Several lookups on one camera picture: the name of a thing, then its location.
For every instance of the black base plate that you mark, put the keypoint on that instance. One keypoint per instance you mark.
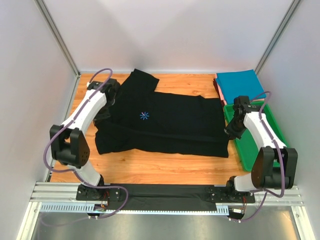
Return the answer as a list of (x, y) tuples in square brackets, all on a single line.
[(164, 197)]

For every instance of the blue folded t-shirt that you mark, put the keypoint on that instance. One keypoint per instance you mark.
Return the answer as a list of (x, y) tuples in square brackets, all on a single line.
[(239, 83)]

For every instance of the aluminium frame post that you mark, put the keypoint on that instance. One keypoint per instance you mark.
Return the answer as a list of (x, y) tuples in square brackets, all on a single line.
[(44, 10), (290, 12)]

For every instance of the left aluminium frame post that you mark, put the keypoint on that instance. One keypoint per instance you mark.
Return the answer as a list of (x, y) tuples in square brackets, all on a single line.
[(44, 10)]

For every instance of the green plastic tray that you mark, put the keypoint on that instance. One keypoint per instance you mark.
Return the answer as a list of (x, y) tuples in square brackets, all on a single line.
[(246, 146)]

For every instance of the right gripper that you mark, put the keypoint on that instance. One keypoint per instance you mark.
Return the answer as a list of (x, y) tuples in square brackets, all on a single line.
[(232, 129)]

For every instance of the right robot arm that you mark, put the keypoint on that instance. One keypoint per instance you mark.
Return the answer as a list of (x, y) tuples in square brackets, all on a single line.
[(275, 165)]

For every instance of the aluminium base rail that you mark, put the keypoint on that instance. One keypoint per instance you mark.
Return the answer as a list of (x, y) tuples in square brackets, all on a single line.
[(63, 192)]

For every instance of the dark red folded t-shirt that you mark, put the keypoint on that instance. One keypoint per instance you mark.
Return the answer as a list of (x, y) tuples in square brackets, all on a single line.
[(215, 85)]

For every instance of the black t-shirt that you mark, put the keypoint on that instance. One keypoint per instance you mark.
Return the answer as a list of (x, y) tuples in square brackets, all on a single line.
[(144, 119)]

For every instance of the right aluminium frame post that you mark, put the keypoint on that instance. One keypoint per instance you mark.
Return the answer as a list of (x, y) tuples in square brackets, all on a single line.
[(290, 12)]

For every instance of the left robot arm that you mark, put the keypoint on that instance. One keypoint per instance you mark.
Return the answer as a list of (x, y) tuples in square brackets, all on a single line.
[(68, 143)]

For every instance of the pink folded t-shirt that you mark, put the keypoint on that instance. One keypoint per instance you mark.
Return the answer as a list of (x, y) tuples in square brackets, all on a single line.
[(222, 96)]

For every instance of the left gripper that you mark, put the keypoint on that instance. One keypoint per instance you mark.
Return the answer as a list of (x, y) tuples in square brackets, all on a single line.
[(100, 116)]

